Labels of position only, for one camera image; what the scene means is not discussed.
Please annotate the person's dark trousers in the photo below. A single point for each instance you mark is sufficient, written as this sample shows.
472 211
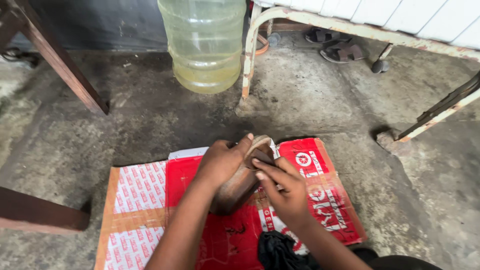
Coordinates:
397 262

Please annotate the white mattress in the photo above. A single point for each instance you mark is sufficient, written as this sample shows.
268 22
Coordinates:
393 15

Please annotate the person's left hand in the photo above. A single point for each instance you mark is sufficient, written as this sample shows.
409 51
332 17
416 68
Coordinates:
219 163

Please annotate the dark wooden furniture leg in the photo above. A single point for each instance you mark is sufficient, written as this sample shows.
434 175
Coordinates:
56 56

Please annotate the person's right hand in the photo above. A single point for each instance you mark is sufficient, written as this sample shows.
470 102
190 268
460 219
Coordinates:
288 191

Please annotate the black cloth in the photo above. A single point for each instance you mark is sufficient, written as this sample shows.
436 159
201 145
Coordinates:
279 251

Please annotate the large clear water jug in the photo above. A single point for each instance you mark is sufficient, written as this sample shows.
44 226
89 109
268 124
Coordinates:
204 45

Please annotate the dark wooden beam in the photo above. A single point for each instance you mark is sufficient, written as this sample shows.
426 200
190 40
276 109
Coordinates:
37 212

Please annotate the brown leather shoe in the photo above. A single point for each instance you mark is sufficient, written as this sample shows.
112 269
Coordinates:
238 187

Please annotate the red and white flattened carton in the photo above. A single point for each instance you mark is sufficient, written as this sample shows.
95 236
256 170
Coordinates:
150 202

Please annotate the grey caster wheel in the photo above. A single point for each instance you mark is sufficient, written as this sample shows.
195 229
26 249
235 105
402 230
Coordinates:
380 66
274 39

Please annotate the rusty white metal bed frame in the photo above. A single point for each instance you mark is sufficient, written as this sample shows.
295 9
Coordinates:
375 34

